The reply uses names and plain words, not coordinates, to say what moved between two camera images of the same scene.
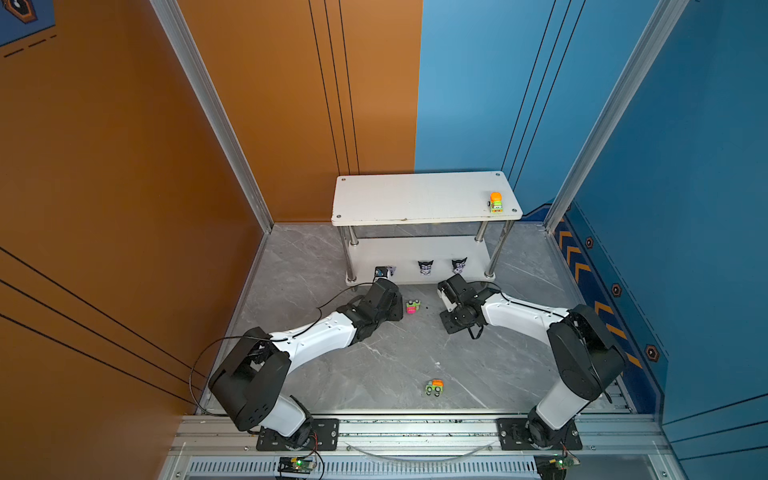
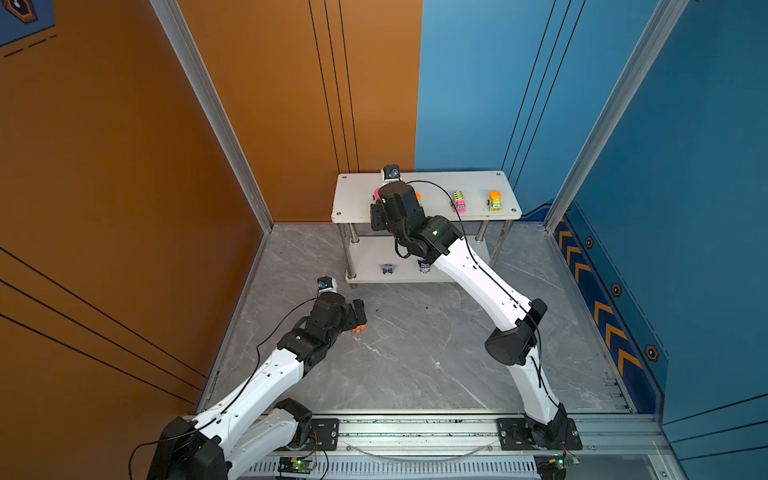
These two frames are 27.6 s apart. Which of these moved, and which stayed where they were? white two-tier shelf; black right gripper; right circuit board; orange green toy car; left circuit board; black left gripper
Moved: black left gripper; black right gripper
Stayed: right circuit board; orange green toy car; white two-tier shelf; left circuit board
